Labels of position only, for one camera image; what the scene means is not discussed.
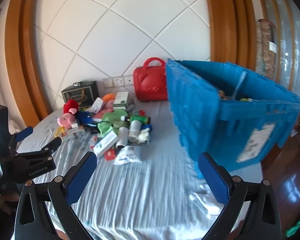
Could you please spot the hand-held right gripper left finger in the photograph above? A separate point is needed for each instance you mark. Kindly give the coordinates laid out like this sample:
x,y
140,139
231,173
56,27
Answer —
x,y
81,177

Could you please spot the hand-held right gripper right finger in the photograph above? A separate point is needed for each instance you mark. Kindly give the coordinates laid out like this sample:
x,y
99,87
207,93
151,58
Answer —
x,y
213,180

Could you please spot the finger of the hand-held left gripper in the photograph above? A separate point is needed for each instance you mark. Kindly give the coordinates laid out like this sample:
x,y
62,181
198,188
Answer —
x,y
52,146
25,133

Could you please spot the long white blue medicine box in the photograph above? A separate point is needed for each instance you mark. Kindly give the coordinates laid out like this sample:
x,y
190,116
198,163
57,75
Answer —
x,y
105,143

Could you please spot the green plush toy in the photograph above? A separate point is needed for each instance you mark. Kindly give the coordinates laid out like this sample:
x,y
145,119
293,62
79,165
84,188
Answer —
x,y
112,116

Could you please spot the blue plastic crate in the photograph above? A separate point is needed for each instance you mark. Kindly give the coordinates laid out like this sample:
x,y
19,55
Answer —
x,y
197,110

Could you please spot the striped cloth covered desktop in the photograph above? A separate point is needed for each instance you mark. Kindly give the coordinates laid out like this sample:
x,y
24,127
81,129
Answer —
x,y
145,195

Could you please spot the yellow ribbon toy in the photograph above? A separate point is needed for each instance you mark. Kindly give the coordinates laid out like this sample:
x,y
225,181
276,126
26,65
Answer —
x,y
58,131

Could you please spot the small white orange box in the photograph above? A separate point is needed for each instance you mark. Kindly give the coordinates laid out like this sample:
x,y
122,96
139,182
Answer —
x,y
72,133

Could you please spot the pink pig plush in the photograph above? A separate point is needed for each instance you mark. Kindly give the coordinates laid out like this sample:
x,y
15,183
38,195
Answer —
x,y
66,120

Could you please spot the small white red tube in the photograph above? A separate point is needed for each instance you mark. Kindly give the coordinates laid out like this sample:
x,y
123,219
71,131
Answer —
x,y
93,141

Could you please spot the red plush toy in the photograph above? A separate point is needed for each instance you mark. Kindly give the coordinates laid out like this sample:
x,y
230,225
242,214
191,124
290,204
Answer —
x,y
70,106

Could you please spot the clear plastic packet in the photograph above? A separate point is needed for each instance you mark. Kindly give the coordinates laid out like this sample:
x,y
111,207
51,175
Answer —
x,y
127,155

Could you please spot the black gift box gold ribbon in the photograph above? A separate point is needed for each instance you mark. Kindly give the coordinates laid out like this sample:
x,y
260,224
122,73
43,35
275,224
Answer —
x,y
75,95

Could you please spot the pink tissue packet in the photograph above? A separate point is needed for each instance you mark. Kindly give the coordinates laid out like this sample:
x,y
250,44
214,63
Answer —
x,y
100,115

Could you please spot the white plastic bottle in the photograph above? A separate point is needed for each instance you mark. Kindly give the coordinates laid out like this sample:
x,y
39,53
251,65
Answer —
x,y
122,136
135,130

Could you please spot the white blister packet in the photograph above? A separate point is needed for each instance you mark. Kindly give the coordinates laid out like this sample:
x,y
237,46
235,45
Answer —
x,y
97,104

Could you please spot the orange-haired doll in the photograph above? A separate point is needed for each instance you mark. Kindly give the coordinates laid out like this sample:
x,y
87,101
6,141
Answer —
x,y
108,98

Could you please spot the small white plush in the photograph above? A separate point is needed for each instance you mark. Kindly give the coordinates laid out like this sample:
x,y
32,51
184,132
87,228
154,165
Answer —
x,y
143,136

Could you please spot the amber bottle green label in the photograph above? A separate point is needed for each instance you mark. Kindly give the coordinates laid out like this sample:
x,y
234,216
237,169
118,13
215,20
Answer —
x,y
137,119

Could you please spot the white green carton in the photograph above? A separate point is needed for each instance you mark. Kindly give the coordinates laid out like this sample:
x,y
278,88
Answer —
x,y
121,100

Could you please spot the green floor object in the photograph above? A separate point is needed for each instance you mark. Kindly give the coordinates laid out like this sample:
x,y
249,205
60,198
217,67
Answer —
x,y
295,228

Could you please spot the red bear-face carry case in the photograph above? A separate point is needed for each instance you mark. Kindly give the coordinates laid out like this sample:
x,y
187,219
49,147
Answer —
x,y
150,85

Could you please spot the rolled patterned carpet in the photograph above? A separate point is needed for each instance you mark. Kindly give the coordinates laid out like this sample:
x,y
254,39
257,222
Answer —
x,y
266,45

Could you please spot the wooden slat glass partition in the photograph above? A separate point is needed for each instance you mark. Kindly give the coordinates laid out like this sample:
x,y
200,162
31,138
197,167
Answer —
x,y
290,30

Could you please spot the wooden wall frame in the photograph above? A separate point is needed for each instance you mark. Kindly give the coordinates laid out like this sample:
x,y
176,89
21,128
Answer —
x,y
17,55

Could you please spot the white wall light switch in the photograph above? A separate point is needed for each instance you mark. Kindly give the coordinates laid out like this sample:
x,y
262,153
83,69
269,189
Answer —
x,y
107,83

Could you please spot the white wall power socket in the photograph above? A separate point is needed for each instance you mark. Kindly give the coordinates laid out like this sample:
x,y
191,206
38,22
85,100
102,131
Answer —
x,y
118,81

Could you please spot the white wall outlet plate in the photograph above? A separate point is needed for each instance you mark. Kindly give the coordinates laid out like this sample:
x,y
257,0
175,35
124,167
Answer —
x,y
128,80

